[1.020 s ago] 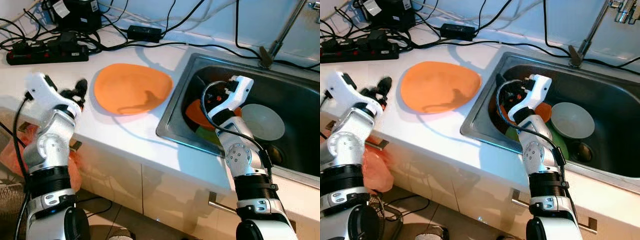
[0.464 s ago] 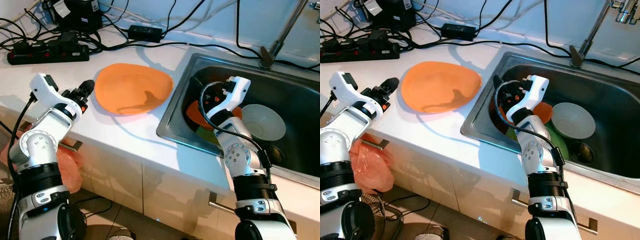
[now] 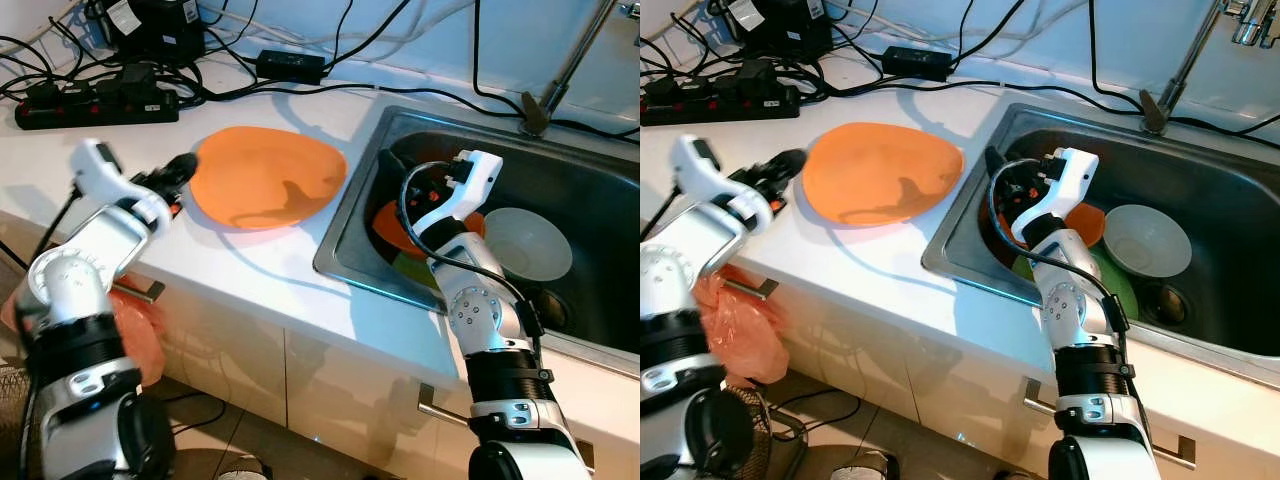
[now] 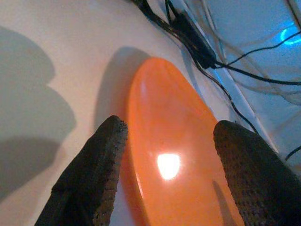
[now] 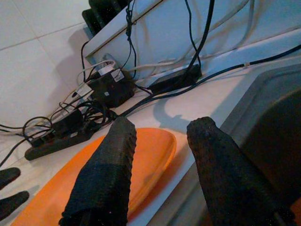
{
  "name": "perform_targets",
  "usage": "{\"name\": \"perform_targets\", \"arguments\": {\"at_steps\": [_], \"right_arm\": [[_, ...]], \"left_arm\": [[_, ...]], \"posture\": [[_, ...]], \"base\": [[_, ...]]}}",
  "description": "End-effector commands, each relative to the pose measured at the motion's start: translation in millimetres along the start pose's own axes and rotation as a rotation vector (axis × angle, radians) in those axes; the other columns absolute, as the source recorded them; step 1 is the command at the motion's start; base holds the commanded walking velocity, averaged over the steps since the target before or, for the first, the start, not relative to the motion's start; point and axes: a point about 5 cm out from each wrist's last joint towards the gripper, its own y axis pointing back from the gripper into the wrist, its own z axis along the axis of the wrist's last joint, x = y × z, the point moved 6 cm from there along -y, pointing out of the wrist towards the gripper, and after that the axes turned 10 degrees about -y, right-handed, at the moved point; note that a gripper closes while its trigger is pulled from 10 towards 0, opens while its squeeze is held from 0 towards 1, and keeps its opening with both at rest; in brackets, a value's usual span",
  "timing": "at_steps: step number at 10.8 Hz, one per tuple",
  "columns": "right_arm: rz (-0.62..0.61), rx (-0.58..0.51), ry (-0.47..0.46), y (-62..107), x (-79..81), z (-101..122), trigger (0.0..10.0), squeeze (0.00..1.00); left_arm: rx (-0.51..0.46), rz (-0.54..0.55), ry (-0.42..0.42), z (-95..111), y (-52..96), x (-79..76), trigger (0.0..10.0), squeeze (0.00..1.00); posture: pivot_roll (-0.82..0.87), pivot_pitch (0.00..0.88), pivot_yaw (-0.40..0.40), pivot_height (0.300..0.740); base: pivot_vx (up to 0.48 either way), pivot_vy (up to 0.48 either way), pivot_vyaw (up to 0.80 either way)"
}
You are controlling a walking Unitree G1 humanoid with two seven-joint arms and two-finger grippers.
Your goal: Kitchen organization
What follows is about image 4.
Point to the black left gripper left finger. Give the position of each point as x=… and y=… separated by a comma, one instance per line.
x=89, y=179

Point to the black inline adapter box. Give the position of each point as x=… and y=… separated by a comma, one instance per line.
x=197, y=44

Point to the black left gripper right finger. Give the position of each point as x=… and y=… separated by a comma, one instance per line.
x=258, y=179

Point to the orange plate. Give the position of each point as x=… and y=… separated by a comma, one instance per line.
x=169, y=113

